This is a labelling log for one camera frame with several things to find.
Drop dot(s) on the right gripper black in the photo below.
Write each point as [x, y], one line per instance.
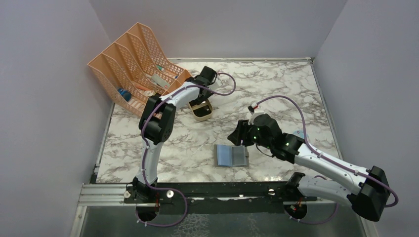
[241, 134]

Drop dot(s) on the stack of credit cards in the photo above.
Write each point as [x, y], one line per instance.
[202, 109]

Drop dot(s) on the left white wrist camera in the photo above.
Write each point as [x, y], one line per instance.
[215, 85]

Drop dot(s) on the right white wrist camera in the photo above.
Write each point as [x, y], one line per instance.
[254, 111]

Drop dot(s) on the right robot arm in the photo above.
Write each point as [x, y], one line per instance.
[364, 190]

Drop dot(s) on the grey leather card holder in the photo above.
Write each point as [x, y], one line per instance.
[223, 155]

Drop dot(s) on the green capped marker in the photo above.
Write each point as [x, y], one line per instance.
[161, 68]

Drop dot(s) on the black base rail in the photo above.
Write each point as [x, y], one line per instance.
[213, 198]

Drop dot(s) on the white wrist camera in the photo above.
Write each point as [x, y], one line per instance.
[215, 85]
[254, 111]

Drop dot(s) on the white tube in organizer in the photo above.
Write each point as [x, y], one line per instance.
[156, 79]

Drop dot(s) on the orange plastic file organizer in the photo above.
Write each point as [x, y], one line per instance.
[125, 64]

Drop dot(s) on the blue item in organizer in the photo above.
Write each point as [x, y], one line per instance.
[125, 94]

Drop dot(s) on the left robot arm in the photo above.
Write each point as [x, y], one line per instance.
[156, 126]

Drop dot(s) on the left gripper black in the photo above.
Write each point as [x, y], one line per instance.
[199, 99]

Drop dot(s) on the beige oval tray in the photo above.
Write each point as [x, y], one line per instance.
[190, 104]

